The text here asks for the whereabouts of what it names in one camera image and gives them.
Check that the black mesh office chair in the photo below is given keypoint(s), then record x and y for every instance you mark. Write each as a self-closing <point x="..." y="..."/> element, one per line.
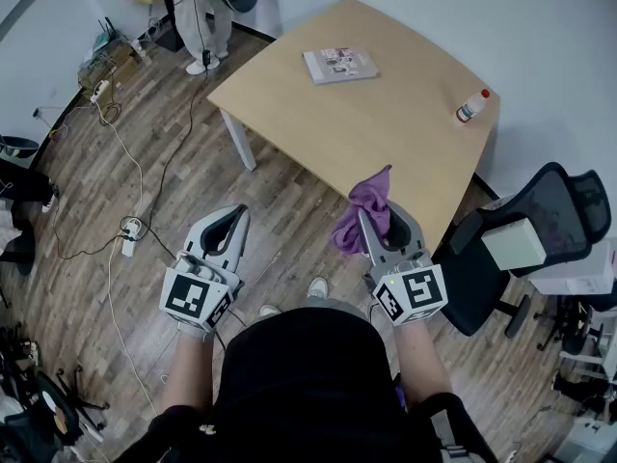
<point x="554" y="210"/>

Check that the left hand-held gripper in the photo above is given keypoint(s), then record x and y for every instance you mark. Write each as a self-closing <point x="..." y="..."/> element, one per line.
<point x="185" y="294"/>

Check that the black router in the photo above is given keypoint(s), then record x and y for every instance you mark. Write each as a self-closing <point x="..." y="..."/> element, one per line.
<point x="107" y="34"/>

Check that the person's right forearm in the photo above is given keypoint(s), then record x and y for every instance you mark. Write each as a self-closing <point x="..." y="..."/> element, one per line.
<point x="424" y="364"/>

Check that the person's white shoe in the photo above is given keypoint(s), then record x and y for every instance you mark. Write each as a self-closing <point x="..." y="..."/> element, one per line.
<point x="270" y="310"/>
<point x="318" y="288"/>

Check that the brown cardboard box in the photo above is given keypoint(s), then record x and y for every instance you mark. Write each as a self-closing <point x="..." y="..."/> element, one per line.
<point x="108" y="68"/>

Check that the small white box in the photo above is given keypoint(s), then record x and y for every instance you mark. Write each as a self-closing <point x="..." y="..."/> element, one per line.
<point x="513" y="246"/>

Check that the person's grey trousers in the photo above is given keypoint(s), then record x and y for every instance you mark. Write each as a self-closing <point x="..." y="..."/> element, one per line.
<point x="332" y="304"/>

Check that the clear bottle red cap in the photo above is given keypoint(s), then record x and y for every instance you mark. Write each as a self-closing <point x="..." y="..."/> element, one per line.
<point x="472" y="106"/>

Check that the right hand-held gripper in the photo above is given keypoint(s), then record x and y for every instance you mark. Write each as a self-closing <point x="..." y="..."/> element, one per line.
<point x="419" y="287"/>

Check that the person's left forearm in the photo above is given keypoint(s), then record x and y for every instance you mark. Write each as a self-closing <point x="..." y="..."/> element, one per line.
<point x="188" y="369"/>

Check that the purple cloth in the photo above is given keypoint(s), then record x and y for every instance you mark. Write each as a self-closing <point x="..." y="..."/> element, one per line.
<point x="368" y="193"/>

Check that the white power strip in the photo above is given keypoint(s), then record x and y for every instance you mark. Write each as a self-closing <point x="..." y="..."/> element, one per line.
<point x="130" y="236"/>
<point x="99" y="92"/>

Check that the grey photo-cover book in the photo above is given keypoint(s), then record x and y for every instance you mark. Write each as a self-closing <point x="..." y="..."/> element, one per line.
<point x="340" y="65"/>

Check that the white table leg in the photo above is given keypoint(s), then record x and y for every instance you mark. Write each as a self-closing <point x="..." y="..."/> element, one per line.
<point x="239" y="140"/>

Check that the black power adapter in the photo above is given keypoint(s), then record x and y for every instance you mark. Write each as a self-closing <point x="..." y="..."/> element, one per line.
<point x="206" y="58"/>

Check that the person's black shirt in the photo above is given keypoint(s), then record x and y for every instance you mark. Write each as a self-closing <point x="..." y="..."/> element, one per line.
<point x="299" y="379"/>

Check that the black wheeled chair base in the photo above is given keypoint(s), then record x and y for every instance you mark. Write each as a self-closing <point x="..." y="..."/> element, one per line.
<point x="571" y="326"/>

